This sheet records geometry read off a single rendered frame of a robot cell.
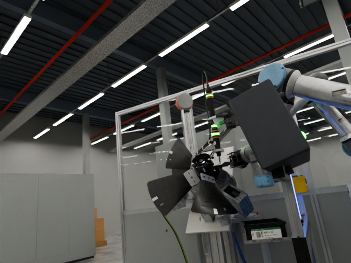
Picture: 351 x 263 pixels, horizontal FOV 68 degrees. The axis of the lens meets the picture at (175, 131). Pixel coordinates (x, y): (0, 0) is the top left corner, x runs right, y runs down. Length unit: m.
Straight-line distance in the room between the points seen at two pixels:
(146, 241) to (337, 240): 1.52
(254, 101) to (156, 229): 2.01
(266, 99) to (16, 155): 13.35
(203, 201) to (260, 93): 0.78
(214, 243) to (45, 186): 5.50
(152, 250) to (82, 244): 4.63
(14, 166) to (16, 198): 7.17
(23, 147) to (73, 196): 7.31
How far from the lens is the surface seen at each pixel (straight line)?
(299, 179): 1.65
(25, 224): 6.57
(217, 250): 1.64
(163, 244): 2.50
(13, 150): 13.75
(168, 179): 1.53
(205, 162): 1.47
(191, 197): 1.70
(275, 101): 0.64
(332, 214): 2.15
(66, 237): 6.90
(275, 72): 1.12
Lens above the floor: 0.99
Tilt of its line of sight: 16 degrees up
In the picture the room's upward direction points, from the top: 7 degrees counter-clockwise
